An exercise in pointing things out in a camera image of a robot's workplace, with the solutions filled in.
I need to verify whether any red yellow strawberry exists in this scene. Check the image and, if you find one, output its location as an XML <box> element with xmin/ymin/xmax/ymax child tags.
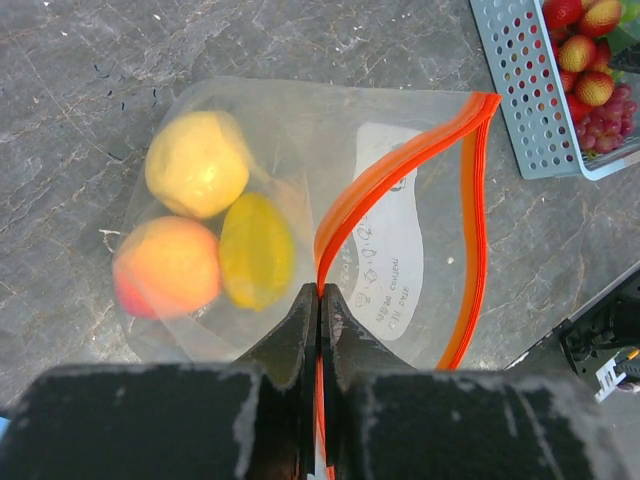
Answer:
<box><xmin>557</xmin><ymin>35</ymin><xmax>597</xmax><ymax>73</ymax></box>
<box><xmin>573</xmin><ymin>71</ymin><xmax>614</xmax><ymax>107</ymax></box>
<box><xmin>576</xmin><ymin>0</ymin><xmax>623</xmax><ymax>38</ymax></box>

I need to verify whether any yellow star fruit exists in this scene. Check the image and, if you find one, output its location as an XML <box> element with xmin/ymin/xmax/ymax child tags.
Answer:
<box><xmin>219</xmin><ymin>192</ymin><xmax>296</xmax><ymax>311</ymax></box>

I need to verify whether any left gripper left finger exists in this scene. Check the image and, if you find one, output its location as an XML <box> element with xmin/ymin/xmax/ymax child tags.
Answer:
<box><xmin>1</xmin><ymin>284</ymin><xmax>319</xmax><ymax>479</ymax></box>

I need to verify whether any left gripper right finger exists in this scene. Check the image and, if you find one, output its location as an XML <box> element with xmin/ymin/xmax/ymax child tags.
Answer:
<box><xmin>320</xmin><ymin>285</ymin><xmax>639</xmax><ymax>479</ymax></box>

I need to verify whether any light blue plastic basket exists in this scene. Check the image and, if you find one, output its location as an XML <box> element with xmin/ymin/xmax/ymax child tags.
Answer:
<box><xmin>470</xmin><ymin>0</ymin><xmax>639</xmax><ymax>181</ymax></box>

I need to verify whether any clear zip top bag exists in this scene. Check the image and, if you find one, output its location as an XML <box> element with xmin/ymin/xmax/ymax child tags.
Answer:
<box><xmin>112</xmin><ymin>75</ymin><xmax>503</xmax><ymax>480</ymax></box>

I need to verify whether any yellow lemon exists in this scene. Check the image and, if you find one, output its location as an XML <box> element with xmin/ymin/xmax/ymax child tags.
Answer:
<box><xmin>144</xmin><ymin>111</ymin><xmax>251</xmax><ymax>220</ymax></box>

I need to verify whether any purple grapes bunch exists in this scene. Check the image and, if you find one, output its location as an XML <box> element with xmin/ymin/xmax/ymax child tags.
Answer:
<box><xmin>575</xmin><ymin>84</ymin><xmax>638</xmax><ymax>158</ymax></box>

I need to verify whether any orange peach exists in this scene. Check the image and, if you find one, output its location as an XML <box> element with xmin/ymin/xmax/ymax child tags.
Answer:
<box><xmin>112</xmin><ymin>216</ymin><xmax>221</xmax><ymax>319</ymax></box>

